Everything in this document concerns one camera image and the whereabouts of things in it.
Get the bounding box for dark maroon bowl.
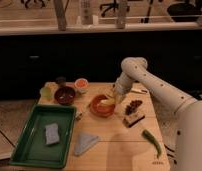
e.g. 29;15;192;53
54;86;76;105

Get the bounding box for white knife utensil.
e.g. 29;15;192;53
131;88;147;94

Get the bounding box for grey sponge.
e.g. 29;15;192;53
45;123;60;145

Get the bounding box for green pepper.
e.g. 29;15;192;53
142;130;162;158

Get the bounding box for bunch of dark grapes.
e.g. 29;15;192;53
125;100;142;115

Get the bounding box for small dark cup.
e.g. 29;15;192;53
56;77;66;87

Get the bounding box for small metal utensil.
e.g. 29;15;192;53
75;107;88;121

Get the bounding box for green cup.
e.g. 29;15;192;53
40;86;53;100

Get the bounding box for green plastic tray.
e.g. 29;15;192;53
10;105;76;169

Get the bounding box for yellow banana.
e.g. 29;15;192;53
99;98;115;106

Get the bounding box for small orange cup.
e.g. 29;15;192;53
74;78;89;94

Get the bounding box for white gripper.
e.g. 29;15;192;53
114;76;133;104

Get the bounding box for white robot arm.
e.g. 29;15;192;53
115;57;202;171

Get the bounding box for red bowl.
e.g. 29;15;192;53
89;94;115;117

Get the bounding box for grey folded cloth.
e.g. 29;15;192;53
74;132;100;156

